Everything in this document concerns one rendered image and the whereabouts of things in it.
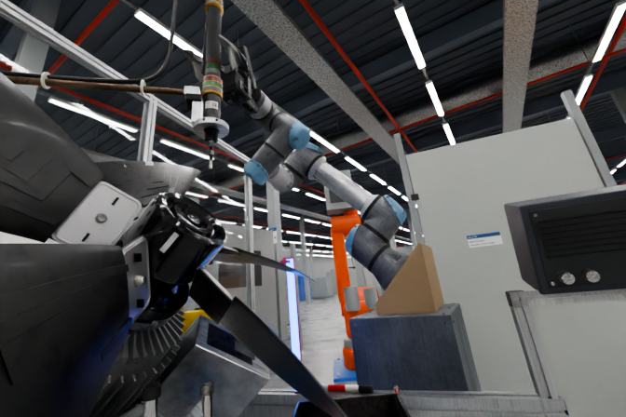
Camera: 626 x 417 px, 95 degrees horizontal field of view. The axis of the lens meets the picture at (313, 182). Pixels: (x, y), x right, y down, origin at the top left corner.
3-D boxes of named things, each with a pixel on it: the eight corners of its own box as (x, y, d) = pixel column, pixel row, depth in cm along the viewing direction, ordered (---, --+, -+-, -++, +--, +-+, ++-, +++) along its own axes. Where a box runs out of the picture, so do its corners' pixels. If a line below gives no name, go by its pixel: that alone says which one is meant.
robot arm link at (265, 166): (269, 185, 129) (232, 164, 81) (284, 167, 130) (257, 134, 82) (289, 201, 128) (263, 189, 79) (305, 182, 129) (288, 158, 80)
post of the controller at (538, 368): (541, 399, 56) (508, 291, 63) (536, 393, 59) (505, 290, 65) (559, 399, 55) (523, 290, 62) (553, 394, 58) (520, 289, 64)
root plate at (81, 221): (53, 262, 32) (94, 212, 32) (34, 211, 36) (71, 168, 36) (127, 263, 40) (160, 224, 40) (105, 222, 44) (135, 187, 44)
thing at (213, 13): (203, 74, 62) (206, 4, 69) (205, 85, 65) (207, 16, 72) (220, 75, 63) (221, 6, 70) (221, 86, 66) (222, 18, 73)
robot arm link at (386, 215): (387, 245, 113) (287, 168, 131) (410, 215, 114) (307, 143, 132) (387, 243, 101) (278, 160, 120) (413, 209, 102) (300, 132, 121)
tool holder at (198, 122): (180, 120, 55) (183, 78, 58) (185, 138, 61) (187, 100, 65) (228, 123, 57) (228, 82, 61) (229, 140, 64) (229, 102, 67)
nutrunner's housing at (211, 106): (199, 136, 56) (206, -25, 72) (201, 145, 60) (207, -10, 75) (221, 137, 58) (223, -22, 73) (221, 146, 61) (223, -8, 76)
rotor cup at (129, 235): (112, 327, 33) (184, 242, 33) (74, 241, 40) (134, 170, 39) (199, 312, 46) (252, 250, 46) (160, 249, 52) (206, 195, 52)
